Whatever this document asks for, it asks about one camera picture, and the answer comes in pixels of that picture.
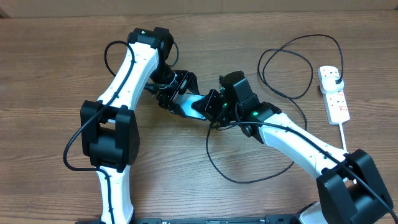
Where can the blue Galaxy smartphone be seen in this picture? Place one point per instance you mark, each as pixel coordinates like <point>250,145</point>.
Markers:
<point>186,101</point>

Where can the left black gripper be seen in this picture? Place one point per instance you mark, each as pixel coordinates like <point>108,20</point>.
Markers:
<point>166,99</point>

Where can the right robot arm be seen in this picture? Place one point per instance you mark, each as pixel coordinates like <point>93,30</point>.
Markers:
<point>350,187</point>

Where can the white power strip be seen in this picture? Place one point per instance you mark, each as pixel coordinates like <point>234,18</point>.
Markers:
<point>335,103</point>

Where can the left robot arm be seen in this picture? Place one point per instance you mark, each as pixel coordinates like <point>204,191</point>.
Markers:
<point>110,137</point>

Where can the white charger plug adapter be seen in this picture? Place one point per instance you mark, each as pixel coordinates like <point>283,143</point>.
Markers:
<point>330,85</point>

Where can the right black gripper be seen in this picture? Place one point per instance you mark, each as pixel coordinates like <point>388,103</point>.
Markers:
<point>204,104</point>

